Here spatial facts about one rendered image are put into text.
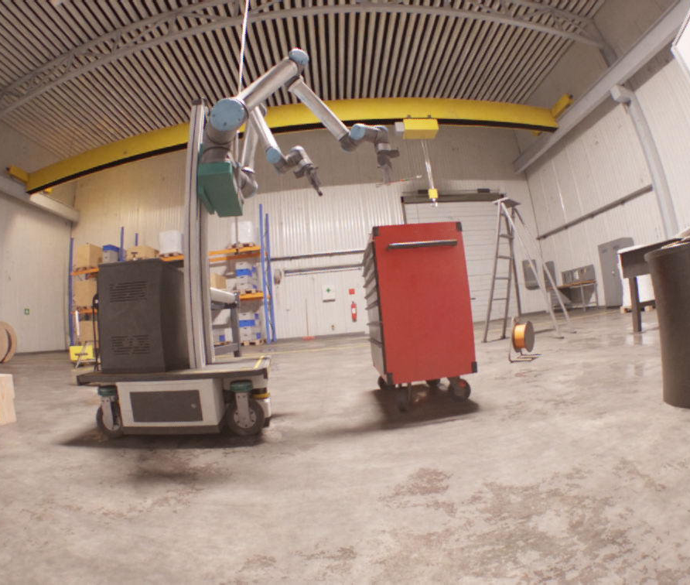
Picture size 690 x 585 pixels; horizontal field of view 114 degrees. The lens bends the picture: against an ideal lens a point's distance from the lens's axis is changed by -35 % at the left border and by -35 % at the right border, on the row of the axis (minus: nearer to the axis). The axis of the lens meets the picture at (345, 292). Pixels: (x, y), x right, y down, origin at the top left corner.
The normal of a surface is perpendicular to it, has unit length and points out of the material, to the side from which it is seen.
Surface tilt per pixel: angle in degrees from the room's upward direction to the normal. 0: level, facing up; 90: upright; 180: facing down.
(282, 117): 90
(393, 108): 90
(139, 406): 90
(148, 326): 90
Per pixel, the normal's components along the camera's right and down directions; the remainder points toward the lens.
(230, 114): 0.44, -0.04
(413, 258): 0.01, -0.08
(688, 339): -0.94, 0.13
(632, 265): -0.99, 0.08
